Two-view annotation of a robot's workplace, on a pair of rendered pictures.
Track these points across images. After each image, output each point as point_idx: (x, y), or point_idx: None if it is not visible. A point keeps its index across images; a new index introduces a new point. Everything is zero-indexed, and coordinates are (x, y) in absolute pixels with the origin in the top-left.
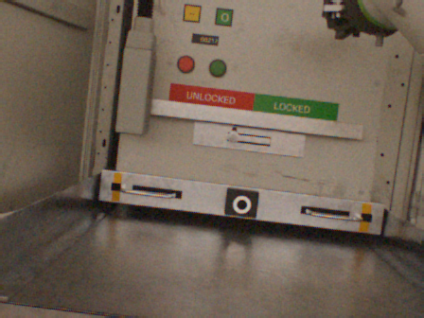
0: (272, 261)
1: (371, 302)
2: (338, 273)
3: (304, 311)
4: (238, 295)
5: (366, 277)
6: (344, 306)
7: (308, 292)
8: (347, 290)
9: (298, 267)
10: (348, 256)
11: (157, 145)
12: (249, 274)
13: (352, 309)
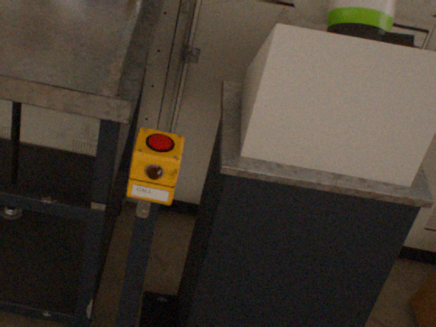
0: (34, 12)
1: (70, 51)
2: (73, 25)
3: (17, 57)
4: None
5: (92, 29)
6: (48, 54)
7: (33, 42)
8: (65, 40)
9: (49, 18)
10: (103, 5)
11: None
12: (6, 26)
13: (50, 57)
